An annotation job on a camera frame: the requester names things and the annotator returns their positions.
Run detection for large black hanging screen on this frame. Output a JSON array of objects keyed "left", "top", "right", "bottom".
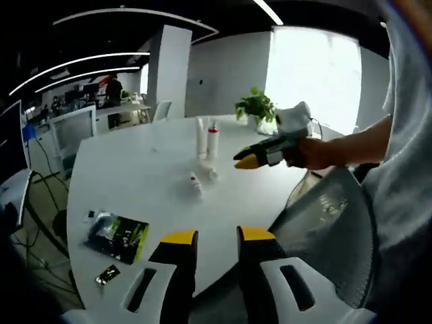
[{"left": 0, "top": 99, "right": 33, "bottom": 176}]

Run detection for red label skincare bottle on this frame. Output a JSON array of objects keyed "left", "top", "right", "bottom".
[{"left": 184, "top": 171, "right": 205, "bottom": 202}]

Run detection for gold foil sachet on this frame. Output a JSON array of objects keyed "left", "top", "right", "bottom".
[{"left": 94, "top": 264, "right": 122, "bottom": 286}]

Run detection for white glass cabinet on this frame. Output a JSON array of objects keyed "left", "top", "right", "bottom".
[{"left": 50, "top": 104, "right": 99, "bottom": 169}]

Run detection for white plastic plant bag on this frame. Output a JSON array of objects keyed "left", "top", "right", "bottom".
[{"left": 248, "top": 114, "right": 281, "bottom": 136}]

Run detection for grey mesh office chair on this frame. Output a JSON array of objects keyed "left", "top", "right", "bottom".
[{"left": 268, "top": 167, "right": 381, "bottom": 310}]

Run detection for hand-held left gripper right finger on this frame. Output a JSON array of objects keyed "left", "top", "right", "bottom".
[{"left": 236, "top": 225, "right": 377, "bottom": 324}]

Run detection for large bright window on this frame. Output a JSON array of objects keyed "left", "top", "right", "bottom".
[{"left": 265, "top": 26, "right": 364, "bottom": 136}]

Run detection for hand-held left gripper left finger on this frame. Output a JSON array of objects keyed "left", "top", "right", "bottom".
[{"left": 62, "top": 229, "right": 199, "bottom": 324}]

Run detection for person's right hand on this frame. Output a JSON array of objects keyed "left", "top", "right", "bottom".
[{"left": 285, "top": 136, "right": 327, "bottom": 169}]

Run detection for small white skincare bottle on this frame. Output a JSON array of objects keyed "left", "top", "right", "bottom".
[{"left": 198, "top": 158, "right": 220, "bottom": 183}]

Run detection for green black packet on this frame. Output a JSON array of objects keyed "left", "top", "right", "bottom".
[{"left": 83, "top": 211, "right": 151, "bottom": 266}]

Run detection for person's grey shirt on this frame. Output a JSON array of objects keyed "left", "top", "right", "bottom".
[{"left": 362, "top": 0, "right": 432, "bottom": 324}]

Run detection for white chair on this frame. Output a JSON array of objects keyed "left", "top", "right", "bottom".
[{"left": 153, "top": 100, "right": 173, "bottom": 122}]

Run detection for white skincare tube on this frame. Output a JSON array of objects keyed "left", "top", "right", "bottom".
[{"left": 196, "top": 117, "right": 211, "bottom": 159}]

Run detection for potted green plant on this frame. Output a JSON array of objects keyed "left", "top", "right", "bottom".
[{"left": 235, "top": 86, "right": 277, "bottom": 124}]

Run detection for red collar skincare bottle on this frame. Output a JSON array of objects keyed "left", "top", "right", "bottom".
[{"left": 207, "top": 123, "right": 221, "bottom": 159}]

